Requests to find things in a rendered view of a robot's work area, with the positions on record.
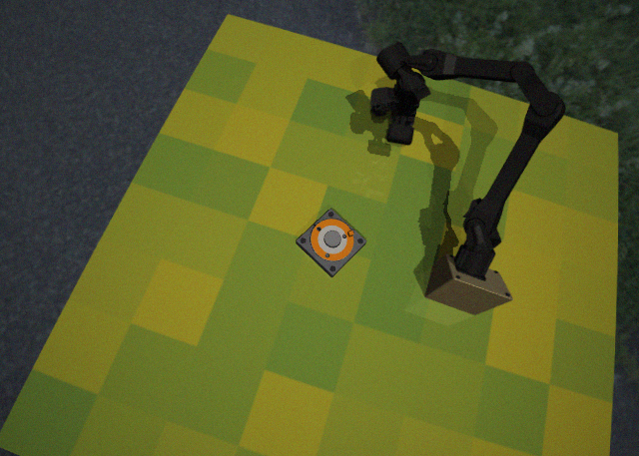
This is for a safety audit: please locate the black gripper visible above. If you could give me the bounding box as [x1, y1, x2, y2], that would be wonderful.
[387, 95, 420, 145]

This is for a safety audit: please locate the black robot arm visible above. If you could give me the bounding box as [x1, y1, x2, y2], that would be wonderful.
[370, 42, 565, 281]

